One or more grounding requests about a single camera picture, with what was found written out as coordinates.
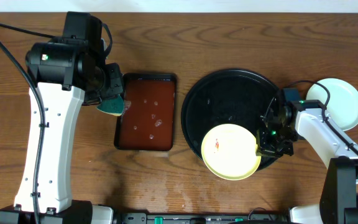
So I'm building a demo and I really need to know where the green yellow sponge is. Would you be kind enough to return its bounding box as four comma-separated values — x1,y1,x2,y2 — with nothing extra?
96,95,124,116

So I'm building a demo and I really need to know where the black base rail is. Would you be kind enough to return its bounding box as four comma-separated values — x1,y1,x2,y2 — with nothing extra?
112,213,290,224

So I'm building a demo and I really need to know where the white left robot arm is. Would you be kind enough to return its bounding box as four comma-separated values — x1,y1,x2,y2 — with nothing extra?
0,12,124,223

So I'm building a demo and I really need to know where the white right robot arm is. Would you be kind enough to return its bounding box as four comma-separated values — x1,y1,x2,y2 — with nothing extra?
256,88,358,223

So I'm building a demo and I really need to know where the yellow plate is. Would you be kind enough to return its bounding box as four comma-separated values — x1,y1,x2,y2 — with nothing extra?
201,124,261,180

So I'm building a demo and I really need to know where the rectangular tray of red water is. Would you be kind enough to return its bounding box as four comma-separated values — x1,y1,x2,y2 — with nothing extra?
114,73,177,152

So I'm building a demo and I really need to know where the light green plate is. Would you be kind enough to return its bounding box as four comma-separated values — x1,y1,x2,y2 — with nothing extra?
318,78,358,131

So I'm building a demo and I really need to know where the round black tray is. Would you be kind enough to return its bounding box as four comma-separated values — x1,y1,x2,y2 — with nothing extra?
181,69,278,159

